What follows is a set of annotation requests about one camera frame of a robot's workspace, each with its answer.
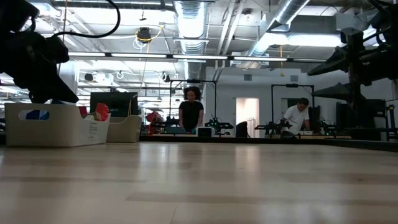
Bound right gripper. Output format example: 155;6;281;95
307;27;398;104

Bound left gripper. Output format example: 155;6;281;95
0;30;80;105

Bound white plastic bin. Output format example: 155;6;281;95
106;114;143;144
4;102;112;148

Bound white round column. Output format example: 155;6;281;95
57;60;78;103

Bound black cabinet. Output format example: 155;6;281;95
335;98;387;141

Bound person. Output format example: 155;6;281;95
280;97;312;137
178;86;205;133

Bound black monitor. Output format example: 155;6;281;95
90;91;139;118

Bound black equipment stand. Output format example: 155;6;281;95
385;104;398;141

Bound red background object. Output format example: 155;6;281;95
145;111;165;131

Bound black chair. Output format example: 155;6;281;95
235;121;250;139

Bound background robot green lights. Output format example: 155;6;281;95
205;116;234;134

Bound long ceiling light bar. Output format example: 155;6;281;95
0;49;398;67

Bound small white framed screen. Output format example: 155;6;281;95
197;126;216;138

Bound black gantry frame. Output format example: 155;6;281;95
169;78;218;125
271;83;315;134

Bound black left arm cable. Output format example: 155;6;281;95
51;0;122;39

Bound silver ventilation duct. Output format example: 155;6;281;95
248;0;312;63
173;0;208;80

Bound black ceiling dome camera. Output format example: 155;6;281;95
136;27;152;44

